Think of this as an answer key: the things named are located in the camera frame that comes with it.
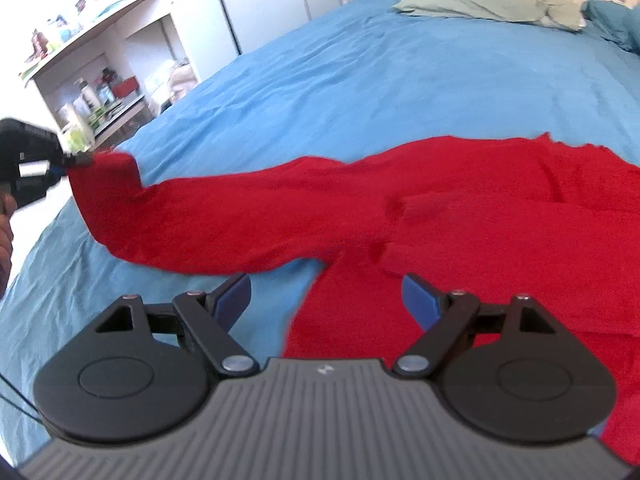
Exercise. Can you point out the person's left hand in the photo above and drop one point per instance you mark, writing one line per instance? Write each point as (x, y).
(4, 240)

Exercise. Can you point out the white shelf desk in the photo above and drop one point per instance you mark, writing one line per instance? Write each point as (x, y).
(135, 25)

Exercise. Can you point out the pale green pillow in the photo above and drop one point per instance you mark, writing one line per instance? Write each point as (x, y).
(492, 2)

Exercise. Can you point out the bed with blue sheet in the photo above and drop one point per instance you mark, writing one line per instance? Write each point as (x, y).
(320, 90)

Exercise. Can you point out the green and white bottle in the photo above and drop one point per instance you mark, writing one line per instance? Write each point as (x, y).
(76, 127)

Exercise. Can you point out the red box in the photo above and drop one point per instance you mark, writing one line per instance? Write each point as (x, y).
(125, 88)

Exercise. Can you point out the white cloth bundle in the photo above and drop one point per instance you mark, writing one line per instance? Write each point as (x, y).
(182, 80)

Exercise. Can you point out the blue pillow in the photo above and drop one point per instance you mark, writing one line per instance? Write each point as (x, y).
(617, 22)

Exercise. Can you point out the white pump bottle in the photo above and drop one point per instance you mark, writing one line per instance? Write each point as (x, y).
(88, 94)

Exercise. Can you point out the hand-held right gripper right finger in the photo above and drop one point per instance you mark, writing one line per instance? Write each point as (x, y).
(419, 301)

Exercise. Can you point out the red knit sweater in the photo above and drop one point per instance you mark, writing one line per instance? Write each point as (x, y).
(380, 220)

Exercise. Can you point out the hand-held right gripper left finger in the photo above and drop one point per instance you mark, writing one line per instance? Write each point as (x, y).
(234, 300)

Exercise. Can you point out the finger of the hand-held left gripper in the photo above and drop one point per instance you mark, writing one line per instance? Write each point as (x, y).
(42, 180)
(77, 160)

